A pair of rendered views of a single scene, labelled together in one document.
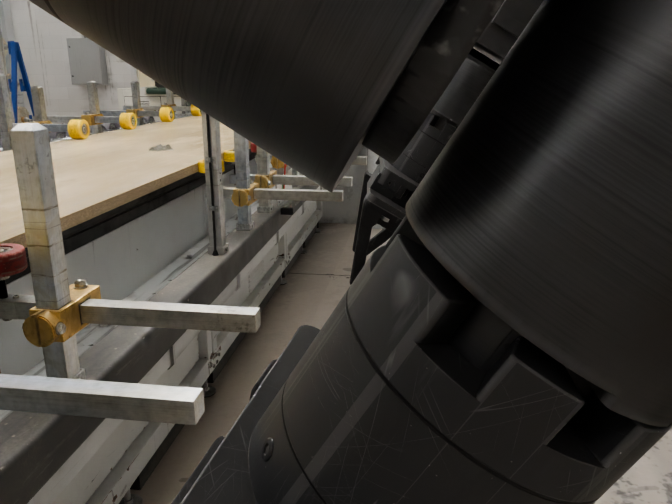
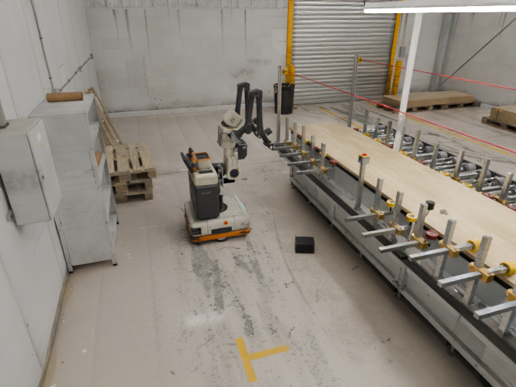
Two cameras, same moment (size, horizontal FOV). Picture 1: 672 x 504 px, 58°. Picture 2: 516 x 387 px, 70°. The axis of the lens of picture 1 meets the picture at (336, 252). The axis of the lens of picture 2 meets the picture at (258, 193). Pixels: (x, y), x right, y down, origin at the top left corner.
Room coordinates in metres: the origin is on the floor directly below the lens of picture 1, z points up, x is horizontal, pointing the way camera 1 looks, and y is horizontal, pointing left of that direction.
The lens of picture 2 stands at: (3.86, -1.76, 2.28)
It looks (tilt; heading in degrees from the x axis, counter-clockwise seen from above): 26 degrees down; 155
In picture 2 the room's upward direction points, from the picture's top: straight up
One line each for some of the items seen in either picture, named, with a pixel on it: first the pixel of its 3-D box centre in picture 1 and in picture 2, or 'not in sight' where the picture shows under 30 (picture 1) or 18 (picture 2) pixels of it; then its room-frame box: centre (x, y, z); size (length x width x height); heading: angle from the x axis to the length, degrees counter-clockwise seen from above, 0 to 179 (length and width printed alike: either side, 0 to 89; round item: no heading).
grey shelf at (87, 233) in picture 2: not in sight; (82, 180); (0.01, -1.89, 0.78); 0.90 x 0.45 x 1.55; 172
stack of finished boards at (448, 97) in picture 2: not in sight; (428, 98); (-3.37, 6.83, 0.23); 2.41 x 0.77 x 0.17; 84
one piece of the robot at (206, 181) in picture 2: not in sight; (206, 184); (0.23, -0.67, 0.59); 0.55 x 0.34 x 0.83; 172
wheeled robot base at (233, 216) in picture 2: not in sight; (216, 216); (0.24, -0.58, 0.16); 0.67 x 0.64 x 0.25; 82
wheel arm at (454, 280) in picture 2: not in sight; (475, 275); (2.86, 0.09, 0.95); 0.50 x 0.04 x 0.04; 82
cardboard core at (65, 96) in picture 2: not in sight; (64, 97); (-0.10, -1.88, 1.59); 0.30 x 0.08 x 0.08; 82
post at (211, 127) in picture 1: (213, 170); (360, 186); (1.58, 0.32, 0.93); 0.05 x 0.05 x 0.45; 82
